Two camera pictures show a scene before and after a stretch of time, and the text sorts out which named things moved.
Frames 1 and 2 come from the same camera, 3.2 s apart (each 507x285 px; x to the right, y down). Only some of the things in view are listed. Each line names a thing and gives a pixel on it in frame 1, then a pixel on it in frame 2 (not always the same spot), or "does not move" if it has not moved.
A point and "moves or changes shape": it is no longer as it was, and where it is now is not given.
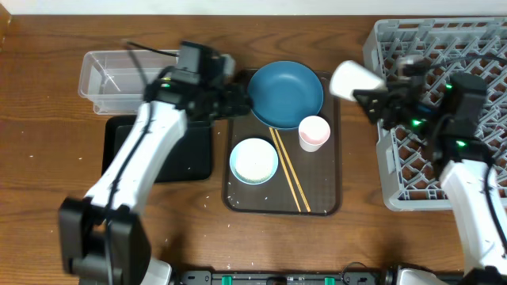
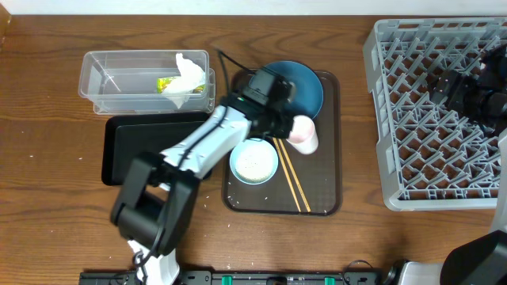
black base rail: x=207 y=277 does not move
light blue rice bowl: x=253 y=161 does not move
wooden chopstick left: x=284 y=168 does not move
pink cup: x=313 y=131 moves or changes shape
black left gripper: x=237 y=99 to x=288 y=127
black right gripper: x=386 y=100 to x=464 y=84
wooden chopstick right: x=307 y=207 does not move
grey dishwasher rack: x=409 y=177 does not move
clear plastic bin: x=111 y=80 does not move
